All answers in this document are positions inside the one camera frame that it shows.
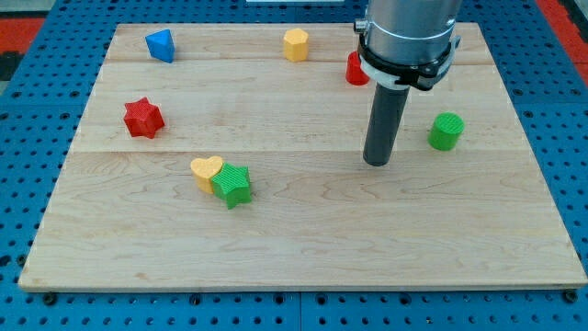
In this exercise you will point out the green cylinder block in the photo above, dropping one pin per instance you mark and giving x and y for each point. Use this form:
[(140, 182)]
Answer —
[(445, 132)]

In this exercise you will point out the green star block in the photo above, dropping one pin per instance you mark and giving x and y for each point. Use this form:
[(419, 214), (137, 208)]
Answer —
[(232, 185)]

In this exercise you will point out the yellow hexagon block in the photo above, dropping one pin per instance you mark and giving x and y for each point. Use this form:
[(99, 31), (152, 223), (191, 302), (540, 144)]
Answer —
[(296, 45)]

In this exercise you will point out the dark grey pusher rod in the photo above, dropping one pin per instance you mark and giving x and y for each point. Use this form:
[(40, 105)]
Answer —
[(384, 123)]

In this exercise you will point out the wooden board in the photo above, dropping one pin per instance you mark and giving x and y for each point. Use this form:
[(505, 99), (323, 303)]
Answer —
[(126, 214)]

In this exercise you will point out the red star block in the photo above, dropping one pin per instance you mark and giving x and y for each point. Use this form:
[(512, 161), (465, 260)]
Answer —
[(142, 118)]

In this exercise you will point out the yellow heart block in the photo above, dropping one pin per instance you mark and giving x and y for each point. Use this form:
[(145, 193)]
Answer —
[(204, 170)]

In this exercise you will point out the red cylinder block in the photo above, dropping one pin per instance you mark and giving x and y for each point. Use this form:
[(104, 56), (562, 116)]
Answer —
[(354, 74)]

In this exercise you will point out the blue triangle block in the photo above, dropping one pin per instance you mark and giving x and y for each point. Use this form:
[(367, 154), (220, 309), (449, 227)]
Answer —
[(161, 45)]

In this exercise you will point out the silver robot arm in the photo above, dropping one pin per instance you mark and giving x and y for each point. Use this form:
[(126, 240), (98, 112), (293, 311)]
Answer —
[(407, 32)]

